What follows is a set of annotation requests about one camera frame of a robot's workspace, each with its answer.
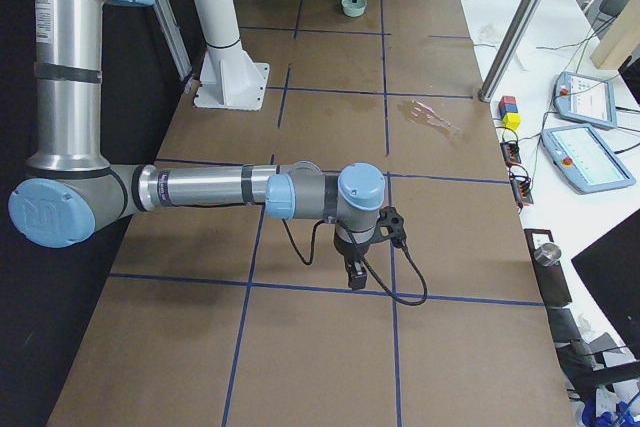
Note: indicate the green ceramic bowl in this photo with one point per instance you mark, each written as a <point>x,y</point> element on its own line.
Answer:
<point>354,8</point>

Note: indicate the black power strip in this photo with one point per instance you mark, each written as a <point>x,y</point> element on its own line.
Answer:
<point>519,178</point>

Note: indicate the red block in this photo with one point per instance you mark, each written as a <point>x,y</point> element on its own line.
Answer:
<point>507,100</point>

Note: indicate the steel tumbler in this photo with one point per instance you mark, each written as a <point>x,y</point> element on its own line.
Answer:
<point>547,254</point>

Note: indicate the blue block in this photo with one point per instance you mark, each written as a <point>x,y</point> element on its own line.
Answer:
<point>507,108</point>

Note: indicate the yellow block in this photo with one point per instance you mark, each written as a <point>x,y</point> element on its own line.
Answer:
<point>511,120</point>

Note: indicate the near teach pendant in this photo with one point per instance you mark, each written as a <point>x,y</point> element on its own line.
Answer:
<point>585,160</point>

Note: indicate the teach pendant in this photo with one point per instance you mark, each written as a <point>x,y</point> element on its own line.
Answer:
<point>581,98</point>
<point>585,160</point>

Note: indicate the far teach pendant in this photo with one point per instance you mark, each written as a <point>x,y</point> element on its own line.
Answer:
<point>581,98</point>

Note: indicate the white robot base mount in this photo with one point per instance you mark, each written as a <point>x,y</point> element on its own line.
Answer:
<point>229,79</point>

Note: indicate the aluminium frame post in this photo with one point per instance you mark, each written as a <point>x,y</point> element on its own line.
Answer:
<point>507,49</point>

